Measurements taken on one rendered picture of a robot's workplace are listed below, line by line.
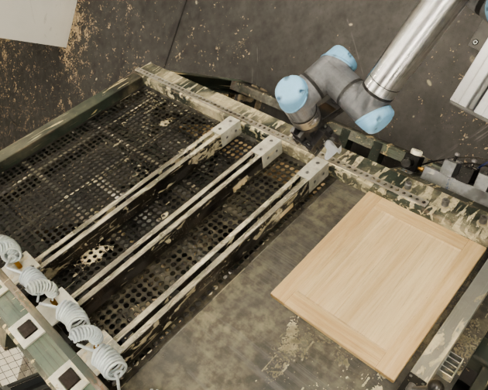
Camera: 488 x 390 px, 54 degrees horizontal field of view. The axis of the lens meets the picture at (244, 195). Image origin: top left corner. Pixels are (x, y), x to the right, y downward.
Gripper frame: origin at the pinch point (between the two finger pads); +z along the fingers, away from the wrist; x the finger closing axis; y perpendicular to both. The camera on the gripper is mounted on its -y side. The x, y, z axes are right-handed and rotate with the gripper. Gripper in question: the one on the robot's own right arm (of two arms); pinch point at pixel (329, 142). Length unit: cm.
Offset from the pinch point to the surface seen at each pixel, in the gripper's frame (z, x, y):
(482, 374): 31, 67, 25
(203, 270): 11, -12, 55
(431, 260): 38, 37, 6
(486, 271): 36, 51, -1
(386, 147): 109, -23, -36
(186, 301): 9, -8, 65
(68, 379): -16, -9, 96
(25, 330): -15, -32, 99
